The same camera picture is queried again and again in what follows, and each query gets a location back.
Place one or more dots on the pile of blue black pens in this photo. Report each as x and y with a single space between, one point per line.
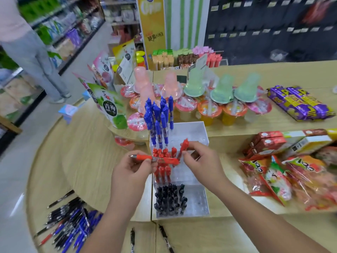
68 223

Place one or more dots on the person's right hand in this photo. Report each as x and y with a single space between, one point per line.
208 171

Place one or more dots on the white green striped banner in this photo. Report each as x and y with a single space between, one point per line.
187 21

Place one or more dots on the green jelly cup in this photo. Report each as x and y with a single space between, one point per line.
194 84
247 88
222 90

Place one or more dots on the person's left hand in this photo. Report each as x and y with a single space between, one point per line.
129 184

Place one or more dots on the green jelly pouch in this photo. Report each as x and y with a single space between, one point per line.
112 108

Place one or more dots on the red click pen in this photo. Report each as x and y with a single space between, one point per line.
184 144
168 160

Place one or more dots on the black click pen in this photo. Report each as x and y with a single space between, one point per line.
132 239
166 238

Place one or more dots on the pile of colourful snack bags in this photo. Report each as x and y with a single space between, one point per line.
316 179

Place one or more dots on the row of tan candy sticks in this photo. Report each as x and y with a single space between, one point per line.
163 62

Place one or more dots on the red lid pink jelly cup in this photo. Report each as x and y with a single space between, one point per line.
123 142

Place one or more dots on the cluster of black pens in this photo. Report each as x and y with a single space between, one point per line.
169 198

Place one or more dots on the row of white candy packets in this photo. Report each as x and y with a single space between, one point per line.
179 67

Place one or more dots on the wooden round tier stand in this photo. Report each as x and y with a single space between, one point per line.
118 133

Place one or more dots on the light wooden board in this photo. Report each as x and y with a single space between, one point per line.
10 125

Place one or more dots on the cluster of red pens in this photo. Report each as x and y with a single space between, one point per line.
162 172

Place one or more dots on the pile of pink candies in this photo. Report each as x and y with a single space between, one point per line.
202 50

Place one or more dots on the background store shelf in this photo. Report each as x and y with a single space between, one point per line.
60 31

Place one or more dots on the purple candy packets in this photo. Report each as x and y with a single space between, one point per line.
297 102

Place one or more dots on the black pegboard display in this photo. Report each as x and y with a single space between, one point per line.
250 47

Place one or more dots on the clear cup with red lid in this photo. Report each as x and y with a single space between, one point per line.
137 122

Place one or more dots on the red jelly pouch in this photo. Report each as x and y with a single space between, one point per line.
97 75

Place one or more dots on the jelly cup display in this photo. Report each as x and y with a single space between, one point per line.
210 110

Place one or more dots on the person's left forearm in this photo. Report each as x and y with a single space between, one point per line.
110 231

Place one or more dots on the red hanging snack bag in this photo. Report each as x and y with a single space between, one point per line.
318 10

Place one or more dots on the yellow white jelly pouch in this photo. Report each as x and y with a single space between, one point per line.
125 51

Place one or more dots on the pile of brown candies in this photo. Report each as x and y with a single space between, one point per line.
188 59

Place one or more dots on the white card sign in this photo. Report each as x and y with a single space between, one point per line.
198 63
125 69

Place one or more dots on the black flat device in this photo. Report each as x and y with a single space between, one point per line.
181 79

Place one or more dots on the cluster of blue pens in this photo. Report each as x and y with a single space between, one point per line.
158 118

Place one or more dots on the row of red candy sticks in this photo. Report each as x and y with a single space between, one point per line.
212 60

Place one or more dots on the orange white snack carton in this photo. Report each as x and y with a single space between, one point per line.
112 61

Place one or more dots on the yellow banner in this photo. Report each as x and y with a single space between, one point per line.
152 28

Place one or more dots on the rear store shelf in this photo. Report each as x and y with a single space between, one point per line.
123 18

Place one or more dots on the purple jelly pouch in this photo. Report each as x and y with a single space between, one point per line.
84 82

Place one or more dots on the clear tiered pen holder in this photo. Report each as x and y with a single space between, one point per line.
192 131

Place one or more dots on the pink white jelly pouch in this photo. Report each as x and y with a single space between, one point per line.
104 67

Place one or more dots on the pile of green candies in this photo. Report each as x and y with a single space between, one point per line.
171 52

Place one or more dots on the small clear plastic cup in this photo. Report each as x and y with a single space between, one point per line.
279 55

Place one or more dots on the person's right forearm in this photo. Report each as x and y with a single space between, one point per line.
263 223

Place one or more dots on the yellow lid orange can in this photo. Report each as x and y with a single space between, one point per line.
140 53
141 61

